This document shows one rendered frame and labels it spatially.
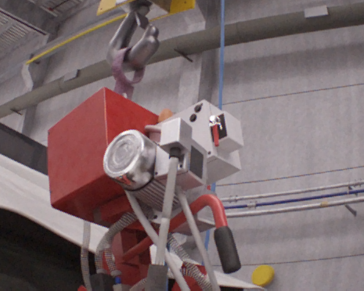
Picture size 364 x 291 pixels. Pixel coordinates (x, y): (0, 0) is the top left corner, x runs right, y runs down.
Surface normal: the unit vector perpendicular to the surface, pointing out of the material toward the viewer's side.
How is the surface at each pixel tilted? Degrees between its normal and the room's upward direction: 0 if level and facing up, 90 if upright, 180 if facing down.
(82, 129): 90
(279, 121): 90
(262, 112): 90
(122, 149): 81
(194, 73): 90
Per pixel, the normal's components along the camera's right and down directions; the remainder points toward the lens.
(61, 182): -0.63, -0.33
